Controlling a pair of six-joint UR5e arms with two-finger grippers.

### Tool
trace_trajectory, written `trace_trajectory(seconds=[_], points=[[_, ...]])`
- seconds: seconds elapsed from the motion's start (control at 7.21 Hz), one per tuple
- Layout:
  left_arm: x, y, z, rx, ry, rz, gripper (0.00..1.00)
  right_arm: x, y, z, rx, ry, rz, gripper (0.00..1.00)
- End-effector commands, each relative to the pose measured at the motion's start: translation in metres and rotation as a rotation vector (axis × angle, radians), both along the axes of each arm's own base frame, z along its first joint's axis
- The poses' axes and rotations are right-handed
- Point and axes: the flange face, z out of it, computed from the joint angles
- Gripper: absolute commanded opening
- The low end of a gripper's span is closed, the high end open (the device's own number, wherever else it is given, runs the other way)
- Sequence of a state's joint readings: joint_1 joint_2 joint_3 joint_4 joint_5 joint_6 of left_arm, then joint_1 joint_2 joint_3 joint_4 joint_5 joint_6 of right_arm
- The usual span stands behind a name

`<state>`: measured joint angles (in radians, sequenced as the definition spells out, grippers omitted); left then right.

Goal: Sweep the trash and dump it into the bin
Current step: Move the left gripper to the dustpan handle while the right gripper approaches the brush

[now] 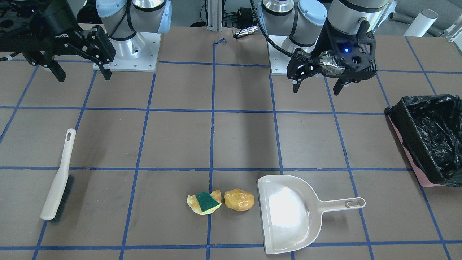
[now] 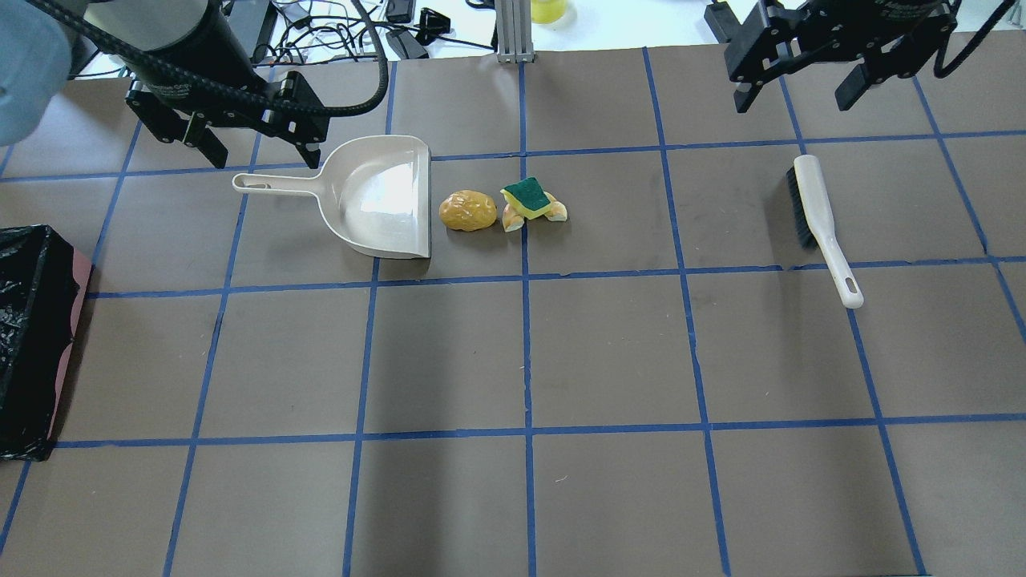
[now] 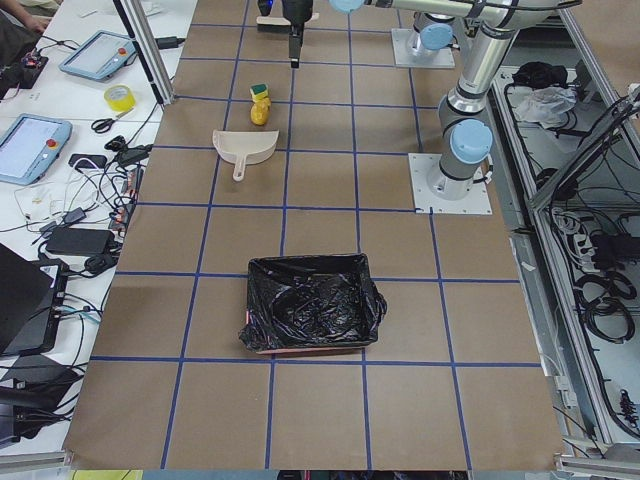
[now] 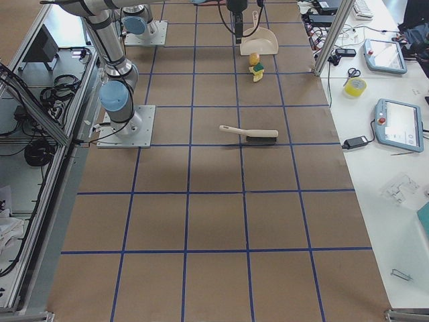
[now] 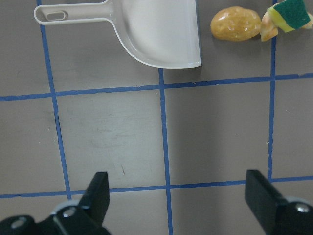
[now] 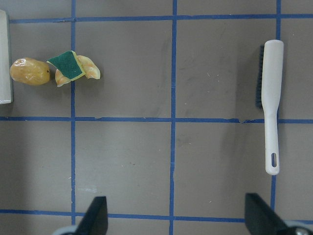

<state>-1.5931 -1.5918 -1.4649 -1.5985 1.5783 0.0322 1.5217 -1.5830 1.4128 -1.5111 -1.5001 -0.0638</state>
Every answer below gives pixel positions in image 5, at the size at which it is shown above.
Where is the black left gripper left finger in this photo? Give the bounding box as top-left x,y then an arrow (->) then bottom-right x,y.
50,171 -> 110,235

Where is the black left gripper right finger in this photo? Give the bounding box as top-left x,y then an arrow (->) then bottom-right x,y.
245,170 -> 313,235

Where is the beige plastic dustpan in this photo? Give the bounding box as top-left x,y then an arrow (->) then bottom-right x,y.
33,0 -> 201,69

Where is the yellow potato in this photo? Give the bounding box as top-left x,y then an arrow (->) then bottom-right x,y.
210,6 -> 261,42

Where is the green yellow sponge piece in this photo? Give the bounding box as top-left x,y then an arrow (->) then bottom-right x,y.
267,0 -> 311,33

